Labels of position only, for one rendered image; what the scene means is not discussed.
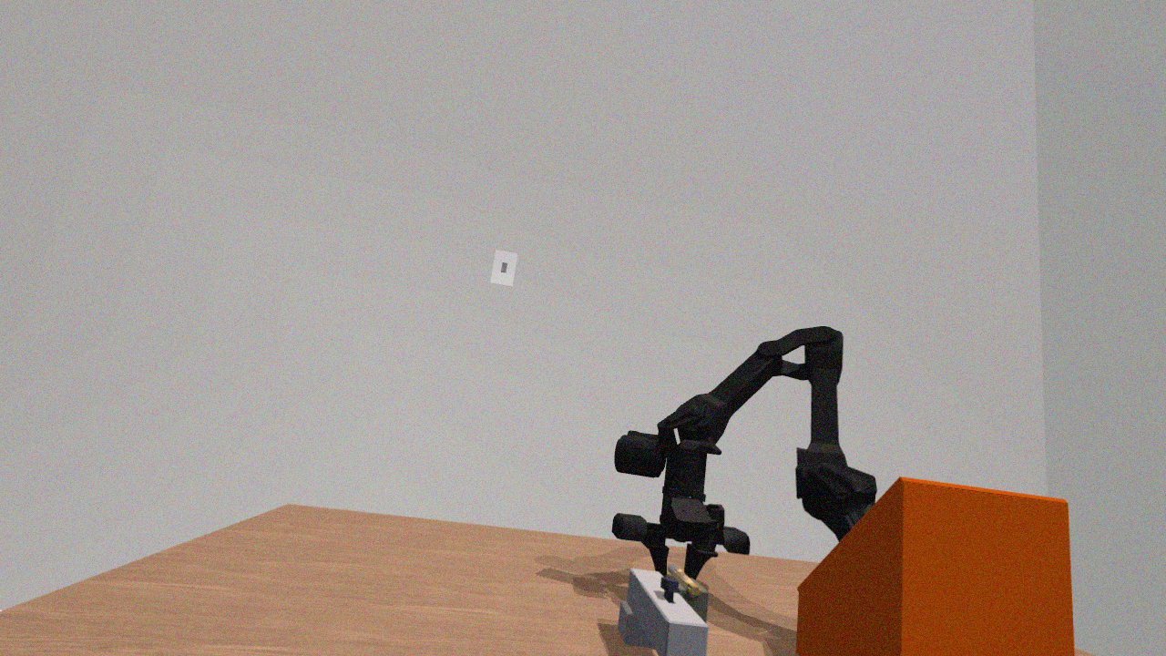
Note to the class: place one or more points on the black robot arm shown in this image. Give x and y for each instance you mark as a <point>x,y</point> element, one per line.
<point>832,491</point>

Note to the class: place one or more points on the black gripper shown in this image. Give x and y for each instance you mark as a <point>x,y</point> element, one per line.
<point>653,536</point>

